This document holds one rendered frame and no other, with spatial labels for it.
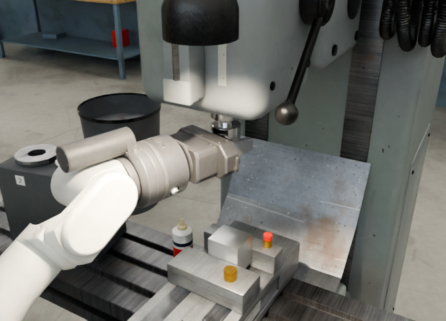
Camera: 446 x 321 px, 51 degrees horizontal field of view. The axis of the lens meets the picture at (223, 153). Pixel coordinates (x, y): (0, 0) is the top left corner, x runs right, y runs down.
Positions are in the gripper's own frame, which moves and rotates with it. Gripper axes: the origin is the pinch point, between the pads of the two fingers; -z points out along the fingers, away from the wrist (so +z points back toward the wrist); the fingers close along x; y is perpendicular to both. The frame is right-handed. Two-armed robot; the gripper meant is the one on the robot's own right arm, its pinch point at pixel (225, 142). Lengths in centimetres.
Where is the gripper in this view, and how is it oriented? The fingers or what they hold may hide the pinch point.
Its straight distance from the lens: 74.7
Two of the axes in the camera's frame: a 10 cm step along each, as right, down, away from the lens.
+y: -0.1, 9.1, 4.2
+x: -6.8, -3.1, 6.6
